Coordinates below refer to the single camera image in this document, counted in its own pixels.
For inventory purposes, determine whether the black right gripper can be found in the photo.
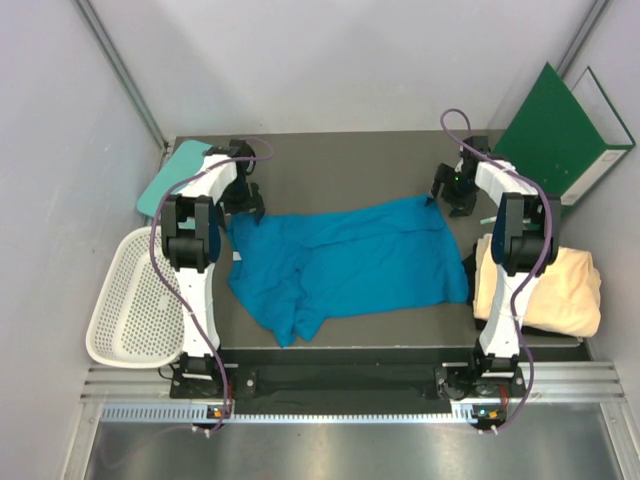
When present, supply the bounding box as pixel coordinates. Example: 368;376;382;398
425;164;478;218

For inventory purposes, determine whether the aluminium frame rail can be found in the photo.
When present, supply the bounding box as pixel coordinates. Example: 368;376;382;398
71;0;169;152

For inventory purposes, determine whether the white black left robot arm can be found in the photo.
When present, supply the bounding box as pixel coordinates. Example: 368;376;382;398
149;138;266;404

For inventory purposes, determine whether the white perforated plastic basket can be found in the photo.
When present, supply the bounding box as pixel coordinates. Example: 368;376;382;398
85;226;184;369

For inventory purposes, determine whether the cream folded t shirt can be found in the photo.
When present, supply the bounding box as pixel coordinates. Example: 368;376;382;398
472;234;601;338

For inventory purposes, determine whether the blue t shirt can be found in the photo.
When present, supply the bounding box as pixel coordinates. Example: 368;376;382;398
227;196;469;347

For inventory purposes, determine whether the green lever arch binder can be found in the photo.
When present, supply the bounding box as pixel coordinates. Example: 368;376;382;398
495;64;636;208

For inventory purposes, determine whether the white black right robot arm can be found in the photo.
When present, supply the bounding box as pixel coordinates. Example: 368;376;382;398
426;135;560;401

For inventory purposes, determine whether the teal cutting board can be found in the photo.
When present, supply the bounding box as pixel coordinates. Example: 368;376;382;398
136;140;211;217

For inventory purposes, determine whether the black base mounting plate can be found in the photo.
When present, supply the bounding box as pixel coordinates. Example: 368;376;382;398
169;362;526;414

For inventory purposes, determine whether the grey slotted cable duct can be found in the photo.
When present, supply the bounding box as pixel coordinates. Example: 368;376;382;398
100;403;498;425

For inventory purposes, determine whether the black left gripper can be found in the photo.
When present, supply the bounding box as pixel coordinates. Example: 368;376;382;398
214;176;263;228

